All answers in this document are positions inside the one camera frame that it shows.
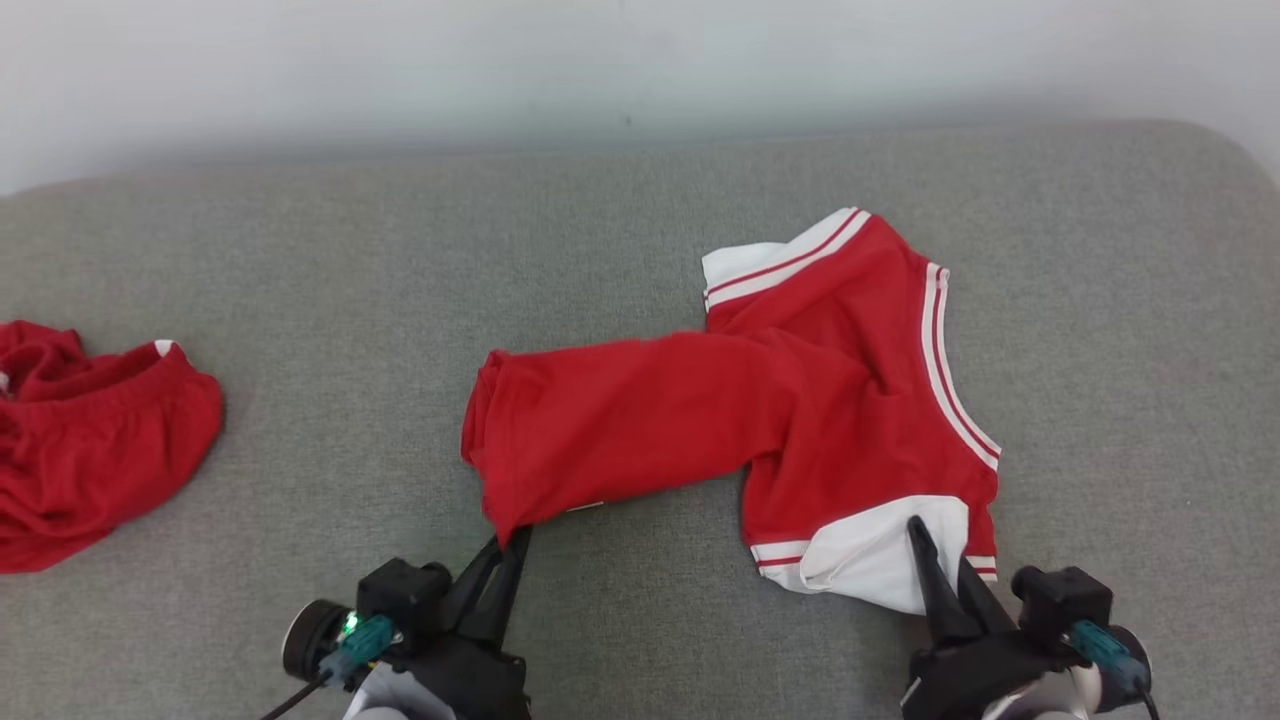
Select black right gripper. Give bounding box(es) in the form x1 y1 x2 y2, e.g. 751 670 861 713
900 515 1076 720

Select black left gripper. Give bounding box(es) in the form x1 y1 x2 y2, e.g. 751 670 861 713
395 525 533 720

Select red Bulls basketball jersey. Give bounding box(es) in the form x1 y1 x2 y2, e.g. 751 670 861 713
460 207 1003 616

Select red white basketball shorts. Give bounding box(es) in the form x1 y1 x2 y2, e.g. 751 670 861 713
0 320 224 574

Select grey fabric sofa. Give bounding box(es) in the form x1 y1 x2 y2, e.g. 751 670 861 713
0 120 1280 720

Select teal left camera cable plug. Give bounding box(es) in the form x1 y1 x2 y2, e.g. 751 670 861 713
320 615 401 681

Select teal camera cable plug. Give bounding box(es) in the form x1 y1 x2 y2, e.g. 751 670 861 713
320 615 401 681
1068 620 1141 689

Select teal right camera cable plug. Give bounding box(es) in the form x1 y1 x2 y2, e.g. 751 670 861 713
1068 620 1141 689

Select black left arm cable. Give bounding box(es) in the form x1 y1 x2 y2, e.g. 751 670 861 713
260 675 331 720

